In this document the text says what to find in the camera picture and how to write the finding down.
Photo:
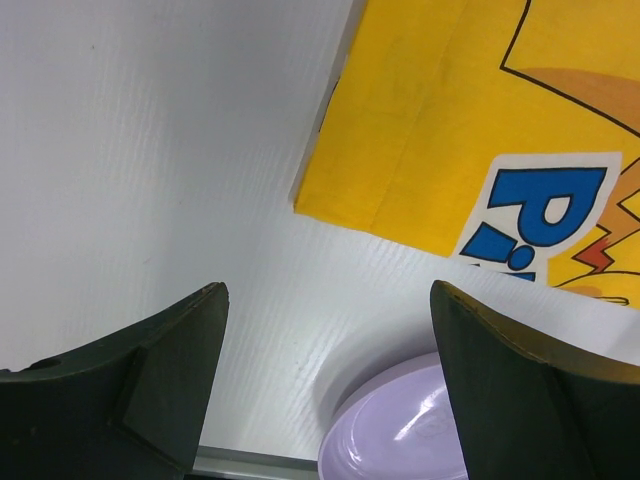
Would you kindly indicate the aluminium rail frame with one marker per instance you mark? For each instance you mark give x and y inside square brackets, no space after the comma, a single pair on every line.
[221,463]

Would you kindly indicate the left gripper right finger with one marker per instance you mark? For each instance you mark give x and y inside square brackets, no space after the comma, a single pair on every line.
[529,406]

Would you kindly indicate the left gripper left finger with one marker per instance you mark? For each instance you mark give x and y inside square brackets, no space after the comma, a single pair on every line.
[130,405]

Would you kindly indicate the yellow cloth placemat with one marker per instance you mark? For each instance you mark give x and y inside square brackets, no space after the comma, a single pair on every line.
[504,134]

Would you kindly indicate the purple plastic plate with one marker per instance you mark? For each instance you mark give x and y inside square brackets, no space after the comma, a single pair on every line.
[397,425]

